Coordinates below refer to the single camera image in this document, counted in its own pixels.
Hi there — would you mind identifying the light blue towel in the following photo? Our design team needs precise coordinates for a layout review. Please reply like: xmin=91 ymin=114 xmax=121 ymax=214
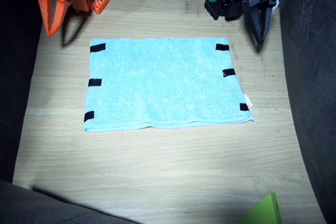
xmin=80 ymin=37 xmax=255 ymax=133

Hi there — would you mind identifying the grey foam panel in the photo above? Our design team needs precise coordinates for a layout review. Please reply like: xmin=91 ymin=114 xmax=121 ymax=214
xmin=277 ymin=0 xmax=336 ymax=224
xmin=0 ymin=178 xmax=144 ymax=224
xmin=0 ymin=0 xmax=45 ymax=183

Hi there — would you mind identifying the lime green card sheet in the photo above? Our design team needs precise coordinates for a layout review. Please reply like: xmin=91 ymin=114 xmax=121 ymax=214
xmin=234 ymin=192 xmax=284 ymax=224

